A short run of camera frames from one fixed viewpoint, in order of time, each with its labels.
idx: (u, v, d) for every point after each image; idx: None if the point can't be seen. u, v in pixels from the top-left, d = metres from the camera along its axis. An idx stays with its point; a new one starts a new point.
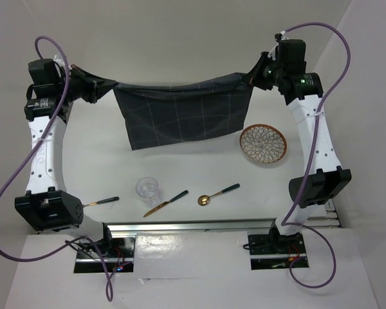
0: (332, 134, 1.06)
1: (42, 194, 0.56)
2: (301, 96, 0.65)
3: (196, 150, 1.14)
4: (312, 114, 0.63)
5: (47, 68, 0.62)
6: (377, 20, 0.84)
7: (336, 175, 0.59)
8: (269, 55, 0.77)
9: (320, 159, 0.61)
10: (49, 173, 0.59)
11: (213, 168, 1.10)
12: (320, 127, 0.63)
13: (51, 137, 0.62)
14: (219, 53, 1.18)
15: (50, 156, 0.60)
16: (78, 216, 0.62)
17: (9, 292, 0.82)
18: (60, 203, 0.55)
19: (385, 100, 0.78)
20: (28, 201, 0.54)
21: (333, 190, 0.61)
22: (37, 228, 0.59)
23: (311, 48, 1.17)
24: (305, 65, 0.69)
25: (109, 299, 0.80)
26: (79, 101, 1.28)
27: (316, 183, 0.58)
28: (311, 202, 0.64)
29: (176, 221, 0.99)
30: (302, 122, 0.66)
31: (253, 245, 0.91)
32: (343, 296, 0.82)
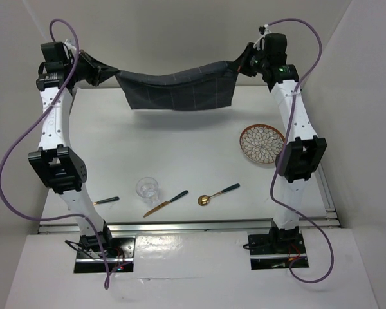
0: (332, 133, 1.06)
1: (53, 150, 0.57)
2: (280, 81, 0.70)
3: (195, 150, 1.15)
4: (289, 93, 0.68)
5: (58, 47, 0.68)
6: (376, 20, 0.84)
7: (314, 143, 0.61)
8: (255, 46, 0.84)
9: (298, 130, 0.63)
10: (58, 132, 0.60)
11: (202, 142, 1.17)
12: (297, 103, 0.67)
13: (60, 105, 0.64)
14: (218, 53, 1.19)
15: (60, 116, 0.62)
16: (82, 174, 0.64)
17: (9, 292, 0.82)
18: (68, 158, 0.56)
19: (384, 100, 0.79)
20: (40, 156, 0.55)
21: (315, 158, 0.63)
22: (47, 183, 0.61)
23: (311, 49, 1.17)
24: (286, 56, 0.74)
25: (105, 286, 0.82)
26: (80, 102, 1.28)
27: (295, 151, 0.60)
28: (296, 173, 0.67)
29: (176, 221, 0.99)
30: (282, 103, 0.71)
31: (253, 245, 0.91)
32: (343, 296, 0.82)
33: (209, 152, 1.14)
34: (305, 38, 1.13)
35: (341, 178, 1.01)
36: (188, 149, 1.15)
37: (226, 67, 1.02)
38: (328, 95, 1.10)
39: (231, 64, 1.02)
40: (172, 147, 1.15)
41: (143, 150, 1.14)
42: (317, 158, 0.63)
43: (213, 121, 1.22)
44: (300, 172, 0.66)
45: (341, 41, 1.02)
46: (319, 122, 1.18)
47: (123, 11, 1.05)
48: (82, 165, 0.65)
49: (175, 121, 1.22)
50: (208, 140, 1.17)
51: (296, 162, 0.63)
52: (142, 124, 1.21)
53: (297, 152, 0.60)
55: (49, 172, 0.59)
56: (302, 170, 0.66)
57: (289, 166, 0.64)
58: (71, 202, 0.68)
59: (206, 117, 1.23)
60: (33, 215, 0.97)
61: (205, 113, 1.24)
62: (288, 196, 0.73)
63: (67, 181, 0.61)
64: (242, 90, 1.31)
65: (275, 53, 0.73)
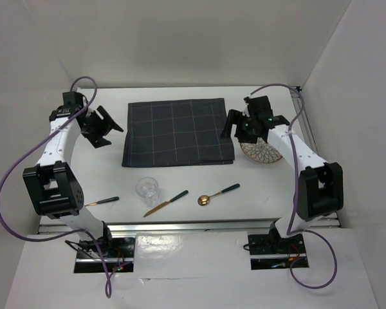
0: (333, 133, 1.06)
1: (50, 166, 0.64)
2: (271, 127, 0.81)
3: (196, 149, 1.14)
4: (285, 134, 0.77)
5: (76, 94, 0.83)
6: (379, 23, 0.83)
7: (327, 167, 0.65)
8: (244, 113, 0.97)
9: (305, 159, 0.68)
10: (59, 152, 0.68)
11: (199, 131, 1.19)
12: (294, 141, 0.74)
13: (67, 130, 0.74)
14: (218, 54, 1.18)
15: (63, 140, 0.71)
16: (80, 204, 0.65)
17: (9, 292, 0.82)
18: (63, 172, 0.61)
19: None
20: (35, 171, 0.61)
21: (334, 186, 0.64)
22: (38, 210, 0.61)
23: (311, 49, 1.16)
24: (271, 112, 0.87)
25: (108, 295, 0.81)
26: None
27: (311, 181, 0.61)
28: (322, 212, 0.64)
29: (176, 221, 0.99)
30: (280, 143, 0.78)
31: (253, 245, 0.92)
32: (343, 297, 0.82)
33: (204, 138, 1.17)
34: (305, 38, 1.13)
35: (342, 179, 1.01)
36: (185, 140, 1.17)
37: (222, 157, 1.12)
38: (329, 96, 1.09)
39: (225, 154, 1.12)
40: (172, 147, 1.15)
41: (143, 150, 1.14)
42: (336, 186, 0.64)
43: (209, 110, 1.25)
44: (327, 209, 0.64)
45: (343, 43, 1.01)
46: (318, 122, 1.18)
47: (121, 13, 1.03)
48: (80, 196, 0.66)
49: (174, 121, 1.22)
50: (208, 140, 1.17)
51: (318, 195, 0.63)
52: (142, 123, 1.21)
53: (312, 183, 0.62)
55: (42, 194, 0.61)
56: (329, 206, 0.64)
57: (312, 201, 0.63)
58: (70, 223, 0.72)
59: (202, 106, 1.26)
60: (33, 215, 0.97)
61: (201, 102, 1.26)
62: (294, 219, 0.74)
63: (58, 208, 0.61)
64: (243, 89, 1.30)
65: (261, 109, 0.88)
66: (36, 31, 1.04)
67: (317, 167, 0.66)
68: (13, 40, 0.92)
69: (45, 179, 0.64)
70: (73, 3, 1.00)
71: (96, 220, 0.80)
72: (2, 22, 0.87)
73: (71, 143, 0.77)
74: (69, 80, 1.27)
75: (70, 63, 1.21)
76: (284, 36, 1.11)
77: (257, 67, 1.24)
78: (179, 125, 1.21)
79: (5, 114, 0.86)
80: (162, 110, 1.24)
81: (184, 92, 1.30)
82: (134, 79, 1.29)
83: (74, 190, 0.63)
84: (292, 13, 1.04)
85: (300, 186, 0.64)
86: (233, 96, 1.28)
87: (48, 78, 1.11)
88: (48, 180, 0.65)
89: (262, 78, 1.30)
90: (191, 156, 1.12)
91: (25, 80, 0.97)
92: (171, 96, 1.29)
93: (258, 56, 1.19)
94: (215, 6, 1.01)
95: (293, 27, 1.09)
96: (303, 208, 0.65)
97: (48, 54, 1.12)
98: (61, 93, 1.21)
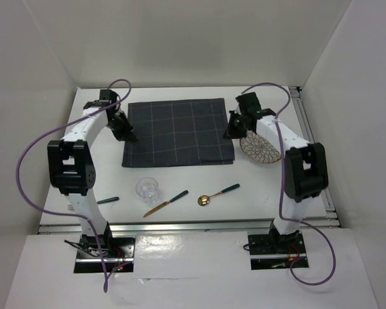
0: (333, 133, 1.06)
1: (71, 143, 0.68)
2: (260, 118, 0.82)
3: (196, 149, 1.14)
4: (271, 122, 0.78)
5: (112, 93, 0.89)
6: (377, 23, 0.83)
7: (311, 147, 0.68)
8: (235, 111, 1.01)
9: (290, 142, 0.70)
10: (83, 133, 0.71)
11: (199, 131, 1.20)
12: (280, 127, 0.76)
13: (96, 118, 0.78)
14: (218, 55, 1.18)
15: (90, 125, 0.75)
16: (89, 182, 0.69)
17: (9, 292, 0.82)
18: (82, 150, 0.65)
19: (385, 103, 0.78)
20: (58, 145, 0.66)
21: (318, 164, 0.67)
22: (53, 180, 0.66)
23: (311, 49, 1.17)
24: (260, 105, 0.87)
25: (104, 288, 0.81)
26: (79, 101, 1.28)
27: (296, 161, 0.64)
28: (309, 191, 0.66)
29: (176, 221, 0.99)
30: (267, 132, 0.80)
31: (253, 245, 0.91)
32: (343, 296, 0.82)
33: (204, 138, 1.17)
34: (305, 38, 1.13)
35: (341, 178, 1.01)
36: (185, 140, 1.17)
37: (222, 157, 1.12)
38: (328, 96, 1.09)
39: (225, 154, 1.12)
40: (172, 147, 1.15)
41: (143, 149, 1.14)
42: (321, 165, 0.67)
43: (210, 111, 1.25)
44: (314, 188, 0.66)
45: (342, 43, 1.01)
46: (318, 123, 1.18)
47: (121, 14, 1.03)
48: (92, 174, 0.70)
49: (174, 121, 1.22)
50: (208, 140, 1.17)
51: (303, 174, 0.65)
52: (142, 123, 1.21)
53: (298, 161, 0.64)
55: (60, 167, 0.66)
56: (315, 185, 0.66)
57: (299, 180, 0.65)
58: (75, 204, 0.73)
59: (202, 106, 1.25)
60: (33, 215, 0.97)
61: (201, 102, 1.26)
62: (292, 210, 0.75)
63: (71, 183, 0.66)
64: (243, 89, 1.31)
65: (250, 103, 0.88)
66: (36, 31, 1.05)
67: (301, 147, 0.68)
68: (13, 40, 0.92)
69: (65, 154, 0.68)
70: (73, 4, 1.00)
71: (101, 217, 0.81)
72: (2, 22, 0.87)
73: (97, 130, 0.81)
74: (69, 80, 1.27)
75: (70, 63, 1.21)
76: (284, 36, 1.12)
77: (257, 67, 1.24)
78: (179, 125, 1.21)
79: (6, 114, 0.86)
80: (162, 110, 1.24)
81: (184, 92, 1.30)
82: (134, 79, 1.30)
83: (88, 168, 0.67)
84: (291, 14, 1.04)
85: (286, 166, 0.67)
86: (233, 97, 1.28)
87: (48, 78, 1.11)
88: (68, 156, 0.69)
89: (262, 78, 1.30)
90: (190, 156, 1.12)
91: (26, 80, 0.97)
92: (171, 96, 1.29)
93: (258, 56, 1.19)
94: (215, 6, 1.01)
95: (293, 28, 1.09)
96: (292, 188, 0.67)
97: (48, 54, 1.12)
98: (61, 93, 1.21)
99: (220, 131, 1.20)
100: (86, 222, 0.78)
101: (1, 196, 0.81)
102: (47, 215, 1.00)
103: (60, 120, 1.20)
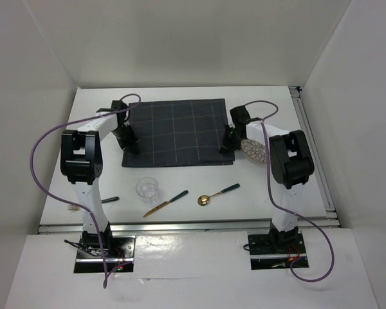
0: (333, 133, 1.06)
1: (84, 134, 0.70)
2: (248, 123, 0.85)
3: (196, 149, 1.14)
4: (257, 123, 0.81)
5: (123, 103, 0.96)
6: (378, 23, 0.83)
7: (293, 135, 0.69)
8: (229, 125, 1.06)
9: (273, 132, 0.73)
10: (95, 127, 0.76)
11: (200, 132, 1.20)
12: (266, 125, 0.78)
13: (105, 118, 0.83)
14: (219, 55, 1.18)
15: (101, 122, 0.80)
16: (97, 172, 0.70)
17: (9, 292, 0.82)
18: (93, 138, 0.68)
19: None
20: (72, 133, 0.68)
21: (301, 148, 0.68)
22: (62, 167, 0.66)
23: (311, 49, 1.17)
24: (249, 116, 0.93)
25: (104, 285, 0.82)
26: (79, 101, 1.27)
27: (279, 145, 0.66)
28: (296, 176, 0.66)
29: (176, 221, 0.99)
30: (255, 133, 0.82)
31: (253, 246, 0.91)
32: (343, 296, 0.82)
33: (204, 139, 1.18)
34: (306, 38, 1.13)
35: (341, 178, 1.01)
36: (185, 140, 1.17)
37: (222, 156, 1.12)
38: (328, 96, 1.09)
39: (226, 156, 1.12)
40: (173, 147, 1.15)
41: (144, 150, 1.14)
42: (305, 150, 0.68)
43: (210, 111, 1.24)
44: (300, 172, 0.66)
45: (343, 42, 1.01)
46: (318, 122, 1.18)
47: (121, 14, 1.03)
48: (100, 168, 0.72)
49: (174, 121, 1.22)
50: (209, 140, 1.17)
51: (287, 158, 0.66)
52: (143, 123, 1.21)
53: (280, 145, 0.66)
55: (70, 154, 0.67)
56: (300, 168, 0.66)
57: (284, 163, 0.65)
58: (81, 194, 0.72)
59: (202, 107, 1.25)
60: (33, 215, 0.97)
61: (201, 102, 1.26)
62: (287, 201, 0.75)
63: (80, 170, 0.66)
64: (243, 89, 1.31)
65: (239, 114, 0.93)
66: (36, 31, 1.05)
67: (284, 134, 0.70)
68: (14, 40, 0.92)
69: (76, 145, 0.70)
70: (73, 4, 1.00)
71: (103, 213, 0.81)
72: (2, 22, 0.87)
73: (106, 131, 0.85)
74: (69, 80, 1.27)
75: (71, 63, 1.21)
76: (284, 36, 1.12)
77: (257, 67, 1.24)
78: (179, 125, 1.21)
79: (6, 114, 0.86)
80: (163, 111, 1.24)
81: (184, 92, 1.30)
82: (134, 79, 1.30)
83: (97, 159, 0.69)
84: (291, 14, 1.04)
85: (271, 152, 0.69)
86: (233, 97, 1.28)
87: (48, 78, 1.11)
88: (79, 147, 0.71)
89: (262, 78, 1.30)
90: (190, 156, 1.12)
91: (26, 80, 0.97)
92: (171, 97, 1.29)
93: (258, 56, 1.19)
94: (215, 6, 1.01)
95: (293, 28, 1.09)
96: (279, 173, 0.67)
97: (48, 54, 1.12)
98: (61, 93, 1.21)
99: (221, 132, 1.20)
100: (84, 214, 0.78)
101: (1, 196, 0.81)
102: (47, 215, 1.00)
103: (60, 120, 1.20)
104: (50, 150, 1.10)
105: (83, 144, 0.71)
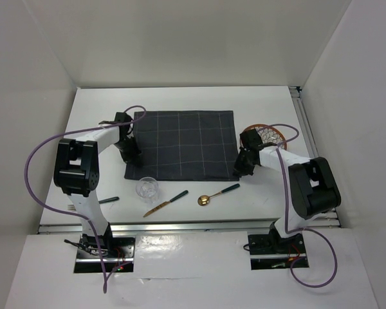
0: (334, 134, 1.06)
1: (82, 143, 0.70)
2: (262, 149, 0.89)
3: (202, 164, 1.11)
4: (272, 149, 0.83)
5: (127, 116, 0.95)
6: (378, 23, 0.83)
7: (314, 162, 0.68)
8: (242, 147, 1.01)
9: (293, 160, 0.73)
10: (94, 137, 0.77)
11: (206, 145, 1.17)
12: (283, 152, 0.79)
13: (105, 129, 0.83)
14: (219, 55, 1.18)
15: (101, 134, 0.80)
16: (92, 185, 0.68)
17: (9, 291, 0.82)
18: (91, 149, 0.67)
19: None
20: (69, 142, 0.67)
21: (325, 177, 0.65)
22: (56, 177, 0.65)
23: (311, 49, 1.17)
24: (261, 141, 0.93)
25: (103, 290, 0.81)
26: (78, 100, 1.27)
27: (300, 176, 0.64)
28: (321, 208, 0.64)
29: (175, 221, 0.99)
30: (270, 158, 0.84)
31: (253, 246, 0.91)
32: (343, 295, 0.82)
33: (210, 152, 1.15)
34: (306, 38, 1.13)
35: (341, 178, 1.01)
36: (190, 151, 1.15)
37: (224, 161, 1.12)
38: (328, 97, 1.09)
39: (229, 161, 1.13)
40: (177, 160, 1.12)
41: (148, 160, 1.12)
42: (328, 179, 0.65)
43: (216, 121, 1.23)
44: (325, 204, 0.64)
45: (343, 43, 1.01)
46: (318, 122, 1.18)
47: (121, 13, 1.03)
48: (97, 179, 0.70)
49: (175, 123, 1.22)
50: (216, 154, 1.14)
51: (311, 188, 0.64)
52: (146, 131, 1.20)
53: (302, 175, 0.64)
55: (65, 165, 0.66)
56: (325, 200, 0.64)
57: (307, 195, 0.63)
58: (78, 205, 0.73)
59: (208, 114, 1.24)
60: (33, 215, 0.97)
61: (205, 109, 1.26)
62: (298, 219, 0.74)
63: (74, 181, 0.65)
64: (244, 91, 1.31)
65: (251, 139, 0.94)
66: (36, 30, 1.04)
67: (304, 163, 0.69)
68: (13, 40, 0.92)
69: (73, 155, 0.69)
70: (73, 3, 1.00)
71: (102, 218, 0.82)
72: (2, 20, 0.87)
73: (107, 143, 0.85)
74: (69, 80, 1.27)
75: (71, 63, 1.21)
76: (284, 37, 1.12)
77: (257, 67, 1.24)
78: (180, 128, 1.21)
79: (5, 114, 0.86)
80: (169, 121, 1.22)
81: (185, 93, 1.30)
82: (134, 79, 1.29)
83: (94, 170, 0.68)
84: (292, 14, 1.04)
85: (292, 184, 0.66)
86: (233, 98, 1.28)
87: (48, 78, 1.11)
88: (75, 157, 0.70)
89: (263, 78, 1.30)
90: (195, 170, 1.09)
91: (26, 80, 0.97)
92: (172, 99, 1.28)
93: (258, 57, 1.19)
94: (215, 6, 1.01)
95: (293, 28, 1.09)
96: (301, 205, 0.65)
97: (48, 53, 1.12)
98: (61, 92, 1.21)
99: (228, 145, 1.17)
100: (88, 223, 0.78)
101: (1, 196, 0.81)
102: (47, 214, 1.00)
103: (60, 119, 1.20)
104: (51, 151, 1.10)
105: (80, 154, 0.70)
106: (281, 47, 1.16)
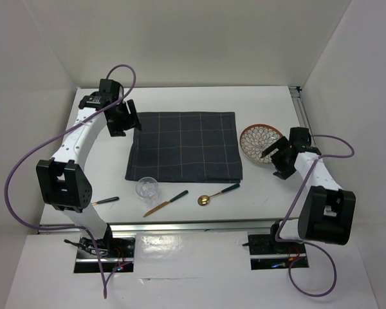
0: (334, 133, 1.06)
1: (63, 163, 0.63)
2: (302, 151, 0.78)
3: (203, 165, 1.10)
4: (311, 159, 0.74)
5: (113, 85, 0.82)
6: (378, 22, 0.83)
7: (340, 194, 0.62)
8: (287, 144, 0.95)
9: (322, 182, 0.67)
10: (75, 149, 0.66)
11: (207, 146, 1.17)
12: (318, 167, 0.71)
13: (90, 124, 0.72)
14: (219, 55, 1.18)
15: (83, 136, 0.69)
16: (84, 201, 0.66)
17: (9, 292, 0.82)
18: (71, 173, 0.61)
19: None
20: (48, 165, 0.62)
21: (343, 213, 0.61)
22: (46, 198, 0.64)
23: (312, 49, 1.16)
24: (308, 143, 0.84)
25: (103, 295, 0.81)
26: (78, 100, 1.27)
27: (317, 198, 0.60)
28: (321, 237, 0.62)
29: (175, 222, 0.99)
30: (303, 166, 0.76)
31: (253, 245, 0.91)
32: (342, 295, 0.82)
33: (210, 153, 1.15)
34: (307, 38, 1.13)
35: (342, 178, 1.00)
36: (191, 152, 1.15)
37: (224, 161, 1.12)
38: (329, 97, 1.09)
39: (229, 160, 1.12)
40: (178, 161, 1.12)
41: (148, 160, 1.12)
42: (345, 216, 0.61)
43: (217, 121, 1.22)
44: (327, 236, 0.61)
45: (343, 42, 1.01)
46: (318, 121, 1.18)
47: (120, 13, 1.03)
48: (88, 192, 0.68)
49: (175, 123, 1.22)
50: (217, 156, 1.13)
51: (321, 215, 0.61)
52: (146, 131, 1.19)
53: (320, 199, 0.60)
55: (51, 186, 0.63)
56: (329, 234, 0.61)
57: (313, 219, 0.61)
58: (73, 217, 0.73)
59: (208, 115, 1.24)
60: (33, 215, 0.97)
61: (206, 111, 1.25)
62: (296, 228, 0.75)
63: (65, 200, 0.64)
64: (244, 91, 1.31)
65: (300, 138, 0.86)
66: (35, 30, 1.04)
67: (331, 189, 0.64)
68: (13, 40, 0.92)
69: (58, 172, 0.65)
70: (74, 3, 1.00)
71: (100, 221, 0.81)
72: (2, 20, 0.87)
73: (94, 136, 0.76)
74: (69, 80, 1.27)
75: (71, 63, 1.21)
76: (285, 35, 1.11)
77: (257, 67, 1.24)
78: (181, 128, 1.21)
79: (5, 114, 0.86)
80: (170, 122, 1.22)
81: (186, 94, 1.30)
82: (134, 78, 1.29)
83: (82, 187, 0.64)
84: (292, 13, 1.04)
85: (306, 202, 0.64)
86: (233, 98, 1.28)
87: (48, 78, 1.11)
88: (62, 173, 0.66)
89: (263, 78, 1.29)
90: (195, 170, 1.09)
91: (25, 79, 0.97)
92: (173, 100, 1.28)
93: (258, 56, 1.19)
94: (215, 6, 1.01)
95: (293, 27, 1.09)
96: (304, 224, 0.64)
97: (48, 53, 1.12)
98: (61, 92, 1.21)
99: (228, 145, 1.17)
100: (86, 232, 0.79)
101: (1, 196, 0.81)
102: (47, 214, 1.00)
103: (60, 119, 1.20)
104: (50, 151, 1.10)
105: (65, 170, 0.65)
106: (281, 46, 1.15)
